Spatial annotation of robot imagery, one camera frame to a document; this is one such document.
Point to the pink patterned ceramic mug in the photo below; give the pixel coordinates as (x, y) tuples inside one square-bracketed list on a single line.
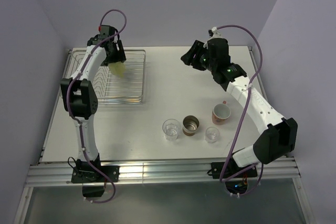
[(220, 113)]

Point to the pale yellow plastic mug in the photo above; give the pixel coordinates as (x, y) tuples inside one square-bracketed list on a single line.
[(117, 69)]

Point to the large clear plastic tumbler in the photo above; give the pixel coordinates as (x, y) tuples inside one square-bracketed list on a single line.
[(171, 129)]

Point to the aluminium rail frame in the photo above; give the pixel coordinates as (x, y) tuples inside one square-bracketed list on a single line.
[(131, 136)]

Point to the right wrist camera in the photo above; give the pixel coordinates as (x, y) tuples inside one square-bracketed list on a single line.
[(214, 33)]

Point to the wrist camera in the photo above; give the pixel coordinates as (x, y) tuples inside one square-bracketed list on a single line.
[(214, 33), (106, 30)]

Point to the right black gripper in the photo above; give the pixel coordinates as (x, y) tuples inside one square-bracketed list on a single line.
[(197, 48)]

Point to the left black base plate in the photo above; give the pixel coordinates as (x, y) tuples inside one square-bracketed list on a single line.
[(110, 173)]

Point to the small clear plastic glass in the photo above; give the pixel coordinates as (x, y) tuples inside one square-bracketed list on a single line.
[(212, 135)]

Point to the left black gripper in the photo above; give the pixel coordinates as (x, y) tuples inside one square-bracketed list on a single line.
[(119, 56)]

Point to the brown metal-lined cup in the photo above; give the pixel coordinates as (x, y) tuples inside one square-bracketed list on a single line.
[(190, 125)]

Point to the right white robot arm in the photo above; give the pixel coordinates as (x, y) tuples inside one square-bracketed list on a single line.
[(277, 134)]

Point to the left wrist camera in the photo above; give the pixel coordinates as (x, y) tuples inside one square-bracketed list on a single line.
[(106, 30)]

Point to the clear wire dish rack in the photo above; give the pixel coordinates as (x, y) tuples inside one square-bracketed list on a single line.
[(112, 89)]

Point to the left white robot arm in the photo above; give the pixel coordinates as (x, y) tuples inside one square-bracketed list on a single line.
[(81, 102)]

